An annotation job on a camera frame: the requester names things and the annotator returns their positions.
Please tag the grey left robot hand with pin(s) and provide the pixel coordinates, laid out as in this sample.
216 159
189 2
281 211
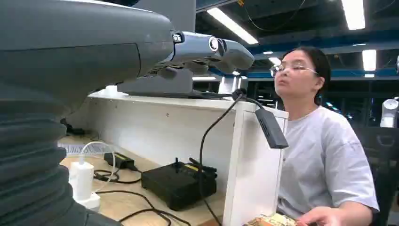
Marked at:
81 46

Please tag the black power adapter brick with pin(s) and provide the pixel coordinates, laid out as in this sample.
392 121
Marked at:
120 160

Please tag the ribbed grey left arm sleeve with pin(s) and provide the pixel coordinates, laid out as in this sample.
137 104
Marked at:
29 168

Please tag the white power charger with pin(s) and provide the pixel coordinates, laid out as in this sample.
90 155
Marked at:
82 184

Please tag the white shelf unit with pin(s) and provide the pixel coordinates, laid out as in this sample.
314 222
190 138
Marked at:
187 137

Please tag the ceiling light panel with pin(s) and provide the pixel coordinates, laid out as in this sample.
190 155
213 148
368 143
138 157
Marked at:
232 25
369 60
353 14

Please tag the black remote controller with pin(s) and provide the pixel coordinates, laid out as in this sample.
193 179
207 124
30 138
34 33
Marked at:
180 184

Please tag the black usb hub dongle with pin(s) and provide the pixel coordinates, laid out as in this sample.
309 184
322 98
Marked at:
271 128

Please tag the person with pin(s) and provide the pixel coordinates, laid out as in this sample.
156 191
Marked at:
321 149

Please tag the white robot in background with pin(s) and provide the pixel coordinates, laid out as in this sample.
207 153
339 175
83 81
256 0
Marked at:
389 112

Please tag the black chair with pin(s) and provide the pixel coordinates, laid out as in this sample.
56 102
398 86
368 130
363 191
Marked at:
382 165

